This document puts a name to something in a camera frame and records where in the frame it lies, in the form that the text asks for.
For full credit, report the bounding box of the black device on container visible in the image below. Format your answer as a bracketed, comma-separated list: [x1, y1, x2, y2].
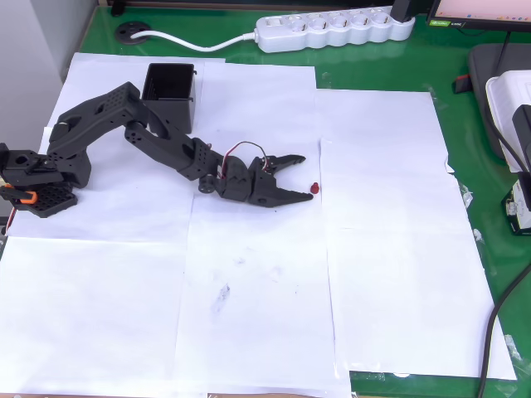
[511, 104, 531, 172]

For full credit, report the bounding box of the small printed carton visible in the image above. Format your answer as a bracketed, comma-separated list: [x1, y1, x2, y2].
[500, 171, 531, 238]

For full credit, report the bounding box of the grey padded mat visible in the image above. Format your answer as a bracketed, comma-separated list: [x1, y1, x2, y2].
[467, 42, 531, 162]

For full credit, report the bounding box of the red white servo cable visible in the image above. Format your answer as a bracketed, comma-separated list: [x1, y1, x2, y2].
[221, 141, 275, 180]

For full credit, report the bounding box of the thin black monitor cable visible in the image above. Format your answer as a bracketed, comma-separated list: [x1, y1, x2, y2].
[499, 30, 514, 70]

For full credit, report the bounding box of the red black usb stick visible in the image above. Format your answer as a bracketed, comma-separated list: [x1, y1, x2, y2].
[451, 73, 472, 95]

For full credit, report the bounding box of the white paper sheet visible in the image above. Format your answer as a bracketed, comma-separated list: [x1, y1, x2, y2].
[202, 61, 323, 194]
[0, 235, 188, 396]
[327, 226, 518, 381]
[5, 124, 196, 244]
[173, 184, 353, 397]
[315, 88, 451, 173]
[42, 51, 227, 167]
[319, 138, 476, 231]

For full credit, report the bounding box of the black plug adapter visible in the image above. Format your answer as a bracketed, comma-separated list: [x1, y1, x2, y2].
[391, 0, 417, 22]

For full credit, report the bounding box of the black square cup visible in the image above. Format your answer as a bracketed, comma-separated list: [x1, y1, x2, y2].
[140, 62, 198, 134]

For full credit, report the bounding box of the computer monitor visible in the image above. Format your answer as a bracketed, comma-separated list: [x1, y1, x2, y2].
[426, 0, 531, 32]

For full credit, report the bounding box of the orange black table clamp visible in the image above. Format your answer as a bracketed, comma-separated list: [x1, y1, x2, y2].
[0, 184, 39, 207]

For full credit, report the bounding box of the white power strip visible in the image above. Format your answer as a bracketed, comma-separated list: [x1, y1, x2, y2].
[254, 6, 417, 54]

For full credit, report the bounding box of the green desk mat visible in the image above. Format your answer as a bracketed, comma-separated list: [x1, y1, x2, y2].
[80, 5, 531, 398]

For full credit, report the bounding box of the black desk cable grommet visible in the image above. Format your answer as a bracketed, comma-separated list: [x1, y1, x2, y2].
[115, 21, 153, 45]

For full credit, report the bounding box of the white power strip cable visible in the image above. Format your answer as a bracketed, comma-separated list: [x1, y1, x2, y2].
[129, 29, 261, 53]

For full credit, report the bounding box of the thick black cable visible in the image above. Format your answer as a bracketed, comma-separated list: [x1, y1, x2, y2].
[475, 267, 531, 398]

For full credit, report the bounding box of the white foam container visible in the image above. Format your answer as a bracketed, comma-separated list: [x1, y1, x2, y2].
[485, 70, 531, 173]

